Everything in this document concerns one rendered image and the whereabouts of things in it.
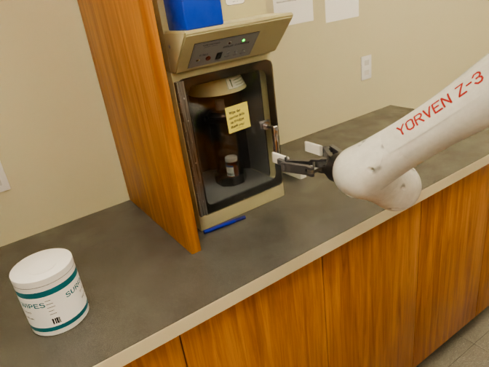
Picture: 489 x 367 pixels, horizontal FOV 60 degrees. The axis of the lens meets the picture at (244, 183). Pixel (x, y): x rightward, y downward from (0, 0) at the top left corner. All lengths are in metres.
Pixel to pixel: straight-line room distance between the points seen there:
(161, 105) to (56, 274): 0.44
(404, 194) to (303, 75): 1.12
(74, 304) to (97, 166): 0.64
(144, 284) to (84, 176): 0.57
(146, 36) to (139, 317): 0.63
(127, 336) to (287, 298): 0.45
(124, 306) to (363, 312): 0.80
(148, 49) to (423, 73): 1.88
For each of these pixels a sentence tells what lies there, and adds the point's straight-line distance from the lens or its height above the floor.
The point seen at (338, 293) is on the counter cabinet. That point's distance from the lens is 1.36.
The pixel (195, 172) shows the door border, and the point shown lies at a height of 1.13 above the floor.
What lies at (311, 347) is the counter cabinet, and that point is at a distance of 1.40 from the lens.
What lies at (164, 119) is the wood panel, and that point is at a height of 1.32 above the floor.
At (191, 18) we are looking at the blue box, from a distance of 1.03.
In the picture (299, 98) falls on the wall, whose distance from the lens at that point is 1.96.
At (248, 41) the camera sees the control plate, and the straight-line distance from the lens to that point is 1.16.
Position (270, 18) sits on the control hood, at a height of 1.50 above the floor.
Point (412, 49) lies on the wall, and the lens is 2.52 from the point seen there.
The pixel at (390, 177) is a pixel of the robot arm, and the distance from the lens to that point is 0.84.
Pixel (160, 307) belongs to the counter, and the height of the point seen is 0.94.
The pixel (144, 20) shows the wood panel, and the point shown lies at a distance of 1.01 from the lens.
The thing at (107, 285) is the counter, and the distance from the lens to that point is 1.17.
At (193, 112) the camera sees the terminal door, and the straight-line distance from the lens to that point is 1.16.
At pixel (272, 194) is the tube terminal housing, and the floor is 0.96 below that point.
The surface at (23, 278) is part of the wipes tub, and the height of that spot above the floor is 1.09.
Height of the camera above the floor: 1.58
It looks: 24 degrees down
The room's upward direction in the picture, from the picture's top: 8 degrees counter-clockwise
